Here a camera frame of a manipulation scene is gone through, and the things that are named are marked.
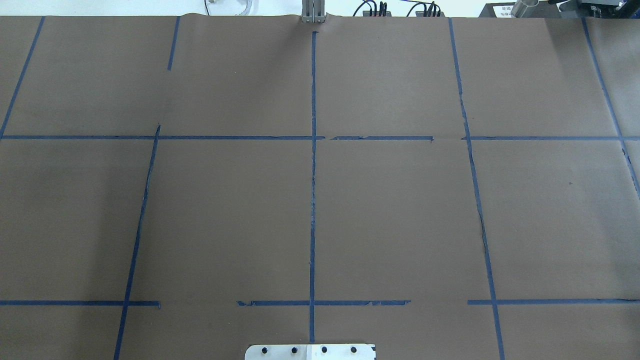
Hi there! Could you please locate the silver metal mounting plate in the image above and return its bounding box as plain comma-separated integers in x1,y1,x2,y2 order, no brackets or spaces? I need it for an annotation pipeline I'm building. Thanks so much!
244,343,377,360

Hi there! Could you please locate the silver metal cup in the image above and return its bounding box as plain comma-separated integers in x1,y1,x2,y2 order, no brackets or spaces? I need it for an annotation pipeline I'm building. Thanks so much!
510,0,540,18

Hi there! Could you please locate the aluminium frame post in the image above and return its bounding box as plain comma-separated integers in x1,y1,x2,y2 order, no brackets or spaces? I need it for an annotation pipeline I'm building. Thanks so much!
301,0,327,24

